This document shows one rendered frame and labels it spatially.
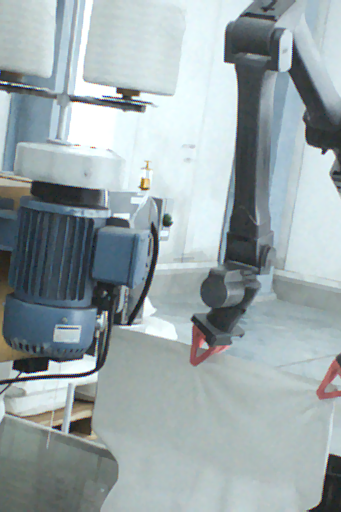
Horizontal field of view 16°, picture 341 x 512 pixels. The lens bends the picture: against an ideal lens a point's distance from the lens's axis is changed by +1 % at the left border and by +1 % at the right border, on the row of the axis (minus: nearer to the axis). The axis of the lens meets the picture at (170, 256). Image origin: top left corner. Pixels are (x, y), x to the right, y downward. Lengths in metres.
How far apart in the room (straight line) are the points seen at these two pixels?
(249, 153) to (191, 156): 8.23
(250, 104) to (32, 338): 0.54
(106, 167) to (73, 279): 0.19
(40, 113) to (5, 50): 6.05
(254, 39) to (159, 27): 0.16
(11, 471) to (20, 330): 1.02
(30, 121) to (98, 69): 6.26
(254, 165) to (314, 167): 8.89
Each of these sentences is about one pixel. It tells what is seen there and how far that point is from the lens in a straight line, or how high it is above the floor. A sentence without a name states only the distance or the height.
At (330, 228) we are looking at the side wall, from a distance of 10.85.
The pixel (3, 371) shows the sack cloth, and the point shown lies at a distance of 2.47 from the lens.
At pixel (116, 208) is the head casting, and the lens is 2.29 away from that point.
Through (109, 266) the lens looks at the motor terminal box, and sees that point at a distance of 1.90.
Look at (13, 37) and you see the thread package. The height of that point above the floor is 1.59.
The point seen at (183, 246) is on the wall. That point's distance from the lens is 10.40.
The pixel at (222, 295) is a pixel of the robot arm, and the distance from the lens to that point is 2.05.
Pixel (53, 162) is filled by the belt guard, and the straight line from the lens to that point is 1.86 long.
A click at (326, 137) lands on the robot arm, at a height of 1.50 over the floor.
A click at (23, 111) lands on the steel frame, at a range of 8.30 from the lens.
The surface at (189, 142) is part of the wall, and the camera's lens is 10.20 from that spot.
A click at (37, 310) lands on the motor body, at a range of 1.90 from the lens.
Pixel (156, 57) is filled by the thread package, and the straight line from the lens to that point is 2.00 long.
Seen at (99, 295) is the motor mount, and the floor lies 1.18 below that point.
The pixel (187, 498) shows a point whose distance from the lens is 2.19.
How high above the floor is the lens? 1.49
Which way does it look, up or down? 6 degrees down
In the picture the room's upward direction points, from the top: 8 degrees clockwise
